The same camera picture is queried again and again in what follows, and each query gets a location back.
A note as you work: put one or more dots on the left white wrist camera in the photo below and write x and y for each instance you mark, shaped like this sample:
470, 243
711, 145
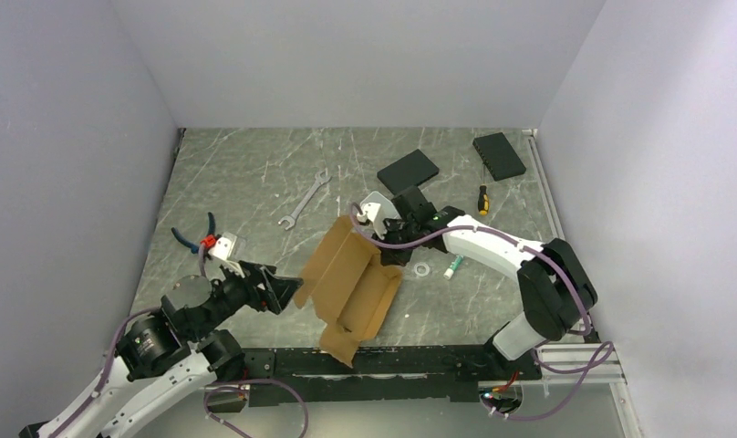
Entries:
226, 252

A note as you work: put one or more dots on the green white glue stick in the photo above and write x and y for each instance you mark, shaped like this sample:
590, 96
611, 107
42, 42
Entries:
453, 266

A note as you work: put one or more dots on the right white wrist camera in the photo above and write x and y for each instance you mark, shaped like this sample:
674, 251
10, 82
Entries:
374, 217

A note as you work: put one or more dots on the brown cardboard box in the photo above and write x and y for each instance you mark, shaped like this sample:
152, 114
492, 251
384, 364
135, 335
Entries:
350, 289

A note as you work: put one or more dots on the clear tape roll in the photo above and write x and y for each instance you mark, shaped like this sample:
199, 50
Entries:
421, 269

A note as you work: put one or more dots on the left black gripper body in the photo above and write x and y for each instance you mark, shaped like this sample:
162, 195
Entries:
241, 290

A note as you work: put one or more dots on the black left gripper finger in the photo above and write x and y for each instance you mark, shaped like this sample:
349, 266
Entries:
258, 275
280, 291

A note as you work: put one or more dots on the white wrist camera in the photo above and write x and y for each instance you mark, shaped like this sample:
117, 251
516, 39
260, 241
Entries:
226, 252
374, 217

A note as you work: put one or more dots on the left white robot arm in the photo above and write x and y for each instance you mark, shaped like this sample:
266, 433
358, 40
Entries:
160, 355

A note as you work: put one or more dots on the black flat network switch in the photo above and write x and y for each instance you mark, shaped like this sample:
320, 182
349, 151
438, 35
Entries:
413, 169

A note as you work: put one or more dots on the black ported switch box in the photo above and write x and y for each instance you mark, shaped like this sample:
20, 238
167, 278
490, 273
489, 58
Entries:
498, 156

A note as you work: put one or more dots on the yellow black screwdriver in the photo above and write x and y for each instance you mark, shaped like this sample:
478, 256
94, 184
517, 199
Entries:
483, 203

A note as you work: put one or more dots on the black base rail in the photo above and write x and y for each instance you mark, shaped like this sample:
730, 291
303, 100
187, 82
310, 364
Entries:
456, 373

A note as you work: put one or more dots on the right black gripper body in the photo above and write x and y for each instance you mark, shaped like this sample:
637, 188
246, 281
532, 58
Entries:
401, 233

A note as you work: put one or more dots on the silver open-end wrench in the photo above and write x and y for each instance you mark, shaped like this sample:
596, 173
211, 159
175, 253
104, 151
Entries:
288, 221

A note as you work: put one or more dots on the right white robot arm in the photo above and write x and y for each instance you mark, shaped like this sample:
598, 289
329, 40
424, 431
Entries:
555, 290

